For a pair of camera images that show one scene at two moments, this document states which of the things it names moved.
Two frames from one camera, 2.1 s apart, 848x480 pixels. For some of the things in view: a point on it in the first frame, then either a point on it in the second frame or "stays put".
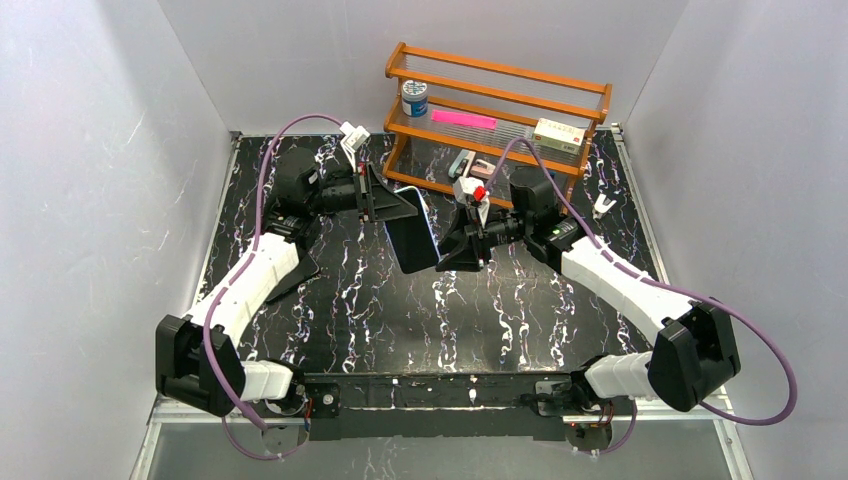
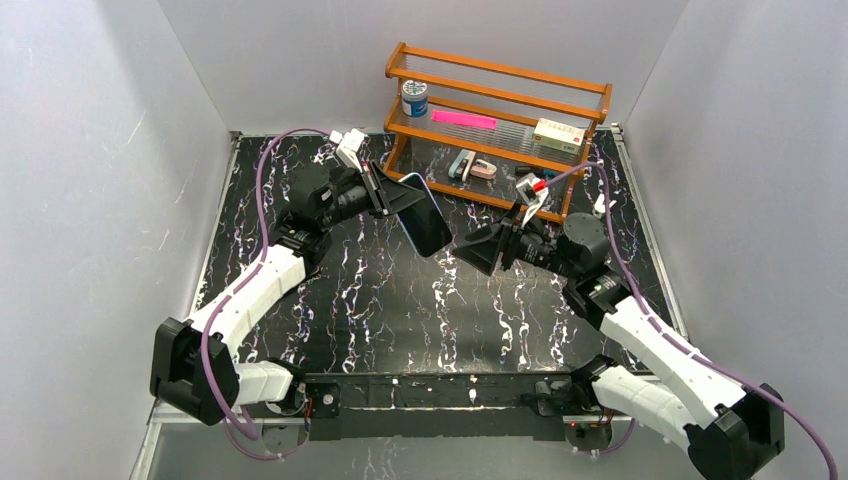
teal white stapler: [462, 164] stays put
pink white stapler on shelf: [483, 169] stays put
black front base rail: [445, 403] stays put
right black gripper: [479, 234] to [506, 243]
